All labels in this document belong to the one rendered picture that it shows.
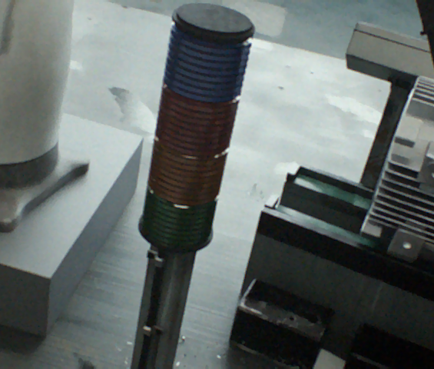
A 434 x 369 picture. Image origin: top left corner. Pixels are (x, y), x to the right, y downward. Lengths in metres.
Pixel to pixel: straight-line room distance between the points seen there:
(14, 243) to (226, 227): 0.34
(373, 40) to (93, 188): 0.43
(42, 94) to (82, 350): 0.28
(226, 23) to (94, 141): 0.52
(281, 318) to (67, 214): 0.27
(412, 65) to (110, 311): 0.51
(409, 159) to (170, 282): 0.29
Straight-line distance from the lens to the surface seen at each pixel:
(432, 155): 0.75
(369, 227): 0.82
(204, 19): 0.52
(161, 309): 0.66
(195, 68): 0.51
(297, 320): 0.82
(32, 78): 0.78
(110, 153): 0.98
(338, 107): 1.47
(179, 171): 0.55
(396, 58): 1.02
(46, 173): 0.87
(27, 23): 0.77
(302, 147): 1.28
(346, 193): 0.95
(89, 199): 0.89
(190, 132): 0.53
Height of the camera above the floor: 1.39
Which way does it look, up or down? 32 degrees down
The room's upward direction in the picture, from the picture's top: 12 degrees clockwise
